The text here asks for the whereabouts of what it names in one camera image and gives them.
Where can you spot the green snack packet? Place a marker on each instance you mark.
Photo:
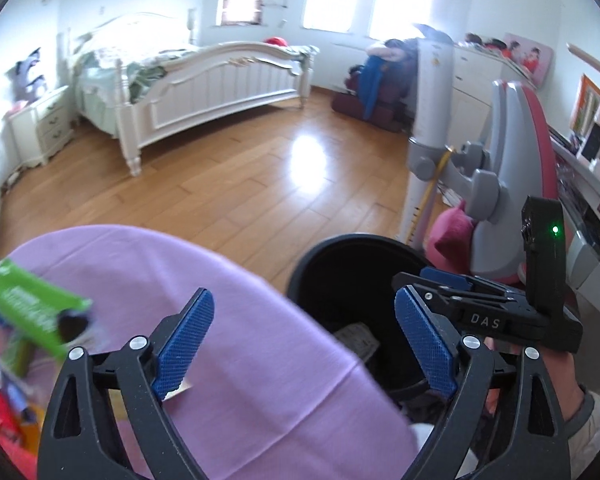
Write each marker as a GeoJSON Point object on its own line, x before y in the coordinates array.
{"type": "Point", "coordinates": [19, 355]}

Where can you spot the white bed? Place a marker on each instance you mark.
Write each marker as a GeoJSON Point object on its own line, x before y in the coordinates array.
{"type": "Point", "coordinates": [220, 85]}

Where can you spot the white nightstand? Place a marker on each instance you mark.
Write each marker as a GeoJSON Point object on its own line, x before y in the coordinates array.
{"type": "Point", "coordinates": [42, 125]}

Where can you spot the orange books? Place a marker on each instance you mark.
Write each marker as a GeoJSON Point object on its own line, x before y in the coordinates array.
{"type": "Point", "coordinates": [585, 102]}

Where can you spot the red cap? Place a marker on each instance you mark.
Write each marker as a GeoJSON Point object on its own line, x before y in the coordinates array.
{"type": "Point", "coordinates": [276, 41]}

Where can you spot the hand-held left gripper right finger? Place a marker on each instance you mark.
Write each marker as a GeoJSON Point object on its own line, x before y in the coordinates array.
{"type": "Point", "coordinates": [425, 345]}

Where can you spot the person's right forearm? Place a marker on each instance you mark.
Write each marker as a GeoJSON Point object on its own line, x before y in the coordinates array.
{"type": "Point", "coordinates": [592, 430]}

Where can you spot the white paper slip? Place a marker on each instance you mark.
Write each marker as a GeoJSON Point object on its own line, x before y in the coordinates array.
{"type": "Point", "coordinates": [356, 341]}

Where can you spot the black trash bin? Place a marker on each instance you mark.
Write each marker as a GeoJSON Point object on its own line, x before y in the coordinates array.
{"type": "Point", "coordinates": [340, 280]}

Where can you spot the white desk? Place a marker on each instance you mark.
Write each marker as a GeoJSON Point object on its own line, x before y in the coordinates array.
{"type": "Point", "coordinates": [587, 200]}

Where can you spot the green blanket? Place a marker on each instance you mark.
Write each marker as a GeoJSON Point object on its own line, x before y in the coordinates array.
{"type": "Point", "coordinates": [147, 75]}

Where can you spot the small blackboard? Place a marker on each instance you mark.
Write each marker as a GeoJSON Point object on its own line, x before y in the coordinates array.
{"type": "Point", "coordinates": [593, 141]}

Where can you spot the pink photo print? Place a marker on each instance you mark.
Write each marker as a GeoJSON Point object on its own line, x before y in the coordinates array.
{"type": "Point", "coordinates": [527, 57]}

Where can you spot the purple plush toy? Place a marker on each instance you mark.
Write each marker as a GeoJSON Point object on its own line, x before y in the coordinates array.
{"type": "Point", "coordinates": [29, 75]}

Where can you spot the purple cloth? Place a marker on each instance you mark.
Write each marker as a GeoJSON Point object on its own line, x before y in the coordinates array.
{"type": "Point", "coordinates": [240, 310]}

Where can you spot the dark pink cushion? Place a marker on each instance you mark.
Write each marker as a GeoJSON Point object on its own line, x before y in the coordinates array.
{"type": "Point", "coordinates": [450, 240]}

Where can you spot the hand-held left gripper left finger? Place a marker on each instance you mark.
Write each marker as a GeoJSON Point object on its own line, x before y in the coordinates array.
{"type": "Point", "coordinates": [185, 345]}

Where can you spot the person's right hand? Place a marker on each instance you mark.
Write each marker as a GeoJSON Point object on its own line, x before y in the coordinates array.
{"type": "Point", "coordinates": [566, 385]}

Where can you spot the black round container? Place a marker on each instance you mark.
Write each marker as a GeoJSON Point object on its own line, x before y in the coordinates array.
{"type": "Point", "coordinates": [73, 327]}

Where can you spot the pink grey chair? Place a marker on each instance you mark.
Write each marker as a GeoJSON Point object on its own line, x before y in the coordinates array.
{"type": "Point", "coordinates": [515, 160]}

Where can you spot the white dresser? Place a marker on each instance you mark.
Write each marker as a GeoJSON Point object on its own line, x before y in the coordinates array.
{"type": "Point", "coordinates": [475, 80]}

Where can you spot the blue garment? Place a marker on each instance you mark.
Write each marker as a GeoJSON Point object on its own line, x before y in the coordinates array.
{"type": "Point", "coordinates": [372, 85]}

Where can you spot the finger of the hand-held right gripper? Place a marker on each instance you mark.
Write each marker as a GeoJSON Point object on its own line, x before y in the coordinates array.
{"type": "Point", "coordinates": [447, 278]}
{"type": "Point", "coordinates": [445, 297]}

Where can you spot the green cardboard box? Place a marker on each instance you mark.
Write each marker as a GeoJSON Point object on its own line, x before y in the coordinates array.
{"type": "Point", "coordinates": [25, 300]}

